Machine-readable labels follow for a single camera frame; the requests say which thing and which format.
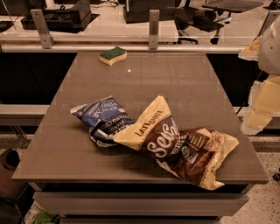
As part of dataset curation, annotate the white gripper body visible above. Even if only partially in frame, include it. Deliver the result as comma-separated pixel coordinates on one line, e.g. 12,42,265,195
248,75,280,116

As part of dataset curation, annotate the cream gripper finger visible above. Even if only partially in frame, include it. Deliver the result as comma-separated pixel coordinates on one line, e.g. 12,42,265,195
238,36,262,61
241,110,274,136

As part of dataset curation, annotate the right metal bracket post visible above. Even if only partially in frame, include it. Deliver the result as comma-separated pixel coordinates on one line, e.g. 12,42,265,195
149,10,160,50

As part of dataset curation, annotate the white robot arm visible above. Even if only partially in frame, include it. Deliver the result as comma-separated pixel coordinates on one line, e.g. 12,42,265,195
238,24,280,136

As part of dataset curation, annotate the left metal bracket post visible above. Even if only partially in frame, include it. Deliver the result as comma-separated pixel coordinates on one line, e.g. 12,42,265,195
31,9,53,49

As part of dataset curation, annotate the blue chip bag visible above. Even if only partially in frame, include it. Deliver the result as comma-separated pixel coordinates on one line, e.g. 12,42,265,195
70,96,133,148

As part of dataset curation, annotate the black box on counter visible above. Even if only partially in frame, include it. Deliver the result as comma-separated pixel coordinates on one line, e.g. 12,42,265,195
123,0,181,24

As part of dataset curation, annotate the black office chair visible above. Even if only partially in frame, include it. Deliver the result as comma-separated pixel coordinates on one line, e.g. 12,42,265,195
174,0,225,45

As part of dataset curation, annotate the brown bin at left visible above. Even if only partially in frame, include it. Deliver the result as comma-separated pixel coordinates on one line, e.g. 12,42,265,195
0,149,27,200

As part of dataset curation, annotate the metal bracket post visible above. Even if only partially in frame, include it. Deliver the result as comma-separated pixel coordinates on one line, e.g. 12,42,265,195
31,9,53,49
149,10,160,50

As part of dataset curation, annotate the green item on floor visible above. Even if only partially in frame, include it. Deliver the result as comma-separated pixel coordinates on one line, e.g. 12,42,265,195
33,211,60,224

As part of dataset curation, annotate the black tray on counter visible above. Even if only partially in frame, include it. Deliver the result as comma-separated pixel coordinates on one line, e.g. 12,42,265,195
20,0,101,33

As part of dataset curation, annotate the dark desk top background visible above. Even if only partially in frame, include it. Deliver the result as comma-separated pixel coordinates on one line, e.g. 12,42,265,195
202,0,263,13

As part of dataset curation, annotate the grey table drawer unit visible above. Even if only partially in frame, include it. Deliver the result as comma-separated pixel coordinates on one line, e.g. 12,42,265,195
33,191,249,218

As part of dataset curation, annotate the green and yellow sponge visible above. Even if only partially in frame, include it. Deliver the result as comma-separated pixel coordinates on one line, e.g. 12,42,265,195
100,46,127,66

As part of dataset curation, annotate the brown and cream chip bag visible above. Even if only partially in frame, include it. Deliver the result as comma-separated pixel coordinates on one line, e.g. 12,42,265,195
113,96,239,191

